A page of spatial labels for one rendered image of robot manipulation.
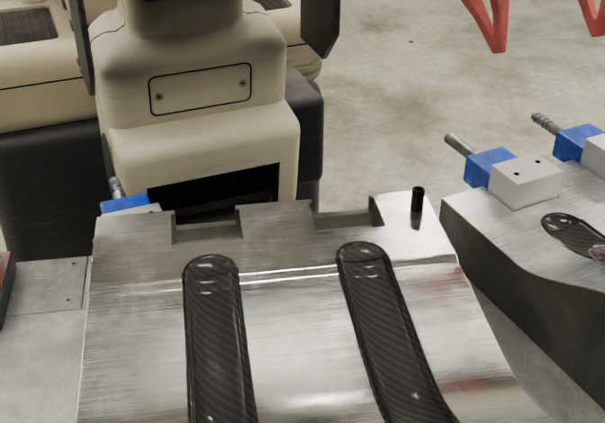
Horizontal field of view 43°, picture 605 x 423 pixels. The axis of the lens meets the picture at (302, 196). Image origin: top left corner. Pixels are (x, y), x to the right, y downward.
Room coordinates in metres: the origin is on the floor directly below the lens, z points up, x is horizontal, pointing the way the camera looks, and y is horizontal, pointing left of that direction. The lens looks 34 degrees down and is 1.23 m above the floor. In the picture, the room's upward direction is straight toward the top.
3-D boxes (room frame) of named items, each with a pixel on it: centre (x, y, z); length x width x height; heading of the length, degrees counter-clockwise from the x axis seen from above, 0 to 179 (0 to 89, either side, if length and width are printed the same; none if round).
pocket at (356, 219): (0.49, -0.03, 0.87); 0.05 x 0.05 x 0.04; 9
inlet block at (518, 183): (0.61, -0.17, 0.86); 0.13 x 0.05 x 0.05; 26
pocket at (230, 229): (0.47, 0.07, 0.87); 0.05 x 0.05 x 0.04; 9
